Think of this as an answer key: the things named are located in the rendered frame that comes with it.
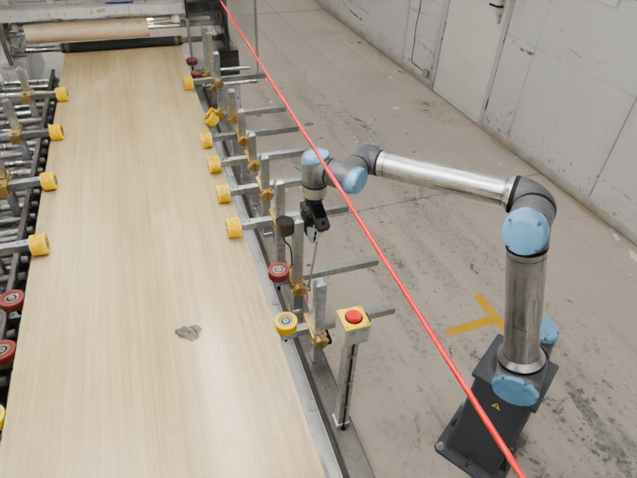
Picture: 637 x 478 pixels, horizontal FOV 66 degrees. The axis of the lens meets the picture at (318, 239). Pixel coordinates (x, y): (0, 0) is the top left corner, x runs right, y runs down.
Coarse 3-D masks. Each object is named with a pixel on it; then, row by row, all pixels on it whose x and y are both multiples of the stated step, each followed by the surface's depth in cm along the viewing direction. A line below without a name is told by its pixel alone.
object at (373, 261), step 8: (336, 264) 196; (344, 264) 196; (352, 264) 196; (360, 264) 197; (368, 264) 198; (376, 264) 200; (304, 272) 192; (320, 272) 192; (328, 272) 194; (336, 272) 195; (288, 280) 189; (304, 280) 192
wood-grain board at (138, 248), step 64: (64, 64) 331; (128, 64) 335; (64, 128) 264; (128, 128) 267; (192, 128) 270; (64, 192) 220; (128, 192) 222; (192, 192) 223; (64, 256) 188; (128, 256) 189; (192, 256) 190; (64, 320) 164; (128, 320) 165; (192, 320) 166; (256, 320) 167; (64, 384) 146; (128, 384) 146; (192, 384) 147; (256, 384) 148; (0, 448) 130; (64, 448) 131; (128, 448) 132; (192, 448) 132; (256, 448) 133
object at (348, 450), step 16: (208, 96) 349; (224, 128) 313; (224, 144) 303; (240, 176) 271; (272, 240) 230; (272, 256) 222; (288, 288) 207; (288, 304) 200; (304, 336) 188; (304, 352) 182; (304, 368) 183; (320, 368) 177; (320, 384) 172; (336, 384) 172; (320, 400) 167; (336, 432) 158; (352, 432) 158; (336, 448) 156; (352, 448) 155; (352, 464) 151; (368, 464) 151
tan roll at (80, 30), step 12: (36, 24) 331; (48, 24) 332; (60, 24) 333; (72, 24) 335; (84, 24) 337; (96, 24) 339; (108, 24) 341; (120, 24) 343; (132, 24) 345; (144, 24) 347; (156, 24) 354; (168, 24) 356; (180, 24) 358; (12, 36) 330; (24, 36) 332; (36, 36) 330; (48, 36) 332; (60, 36) 335; (72, 36) 337; (84, 36) 340; (96, 36) 342; (108, 36) 345; (120, 36) 348; (132, 36) 351
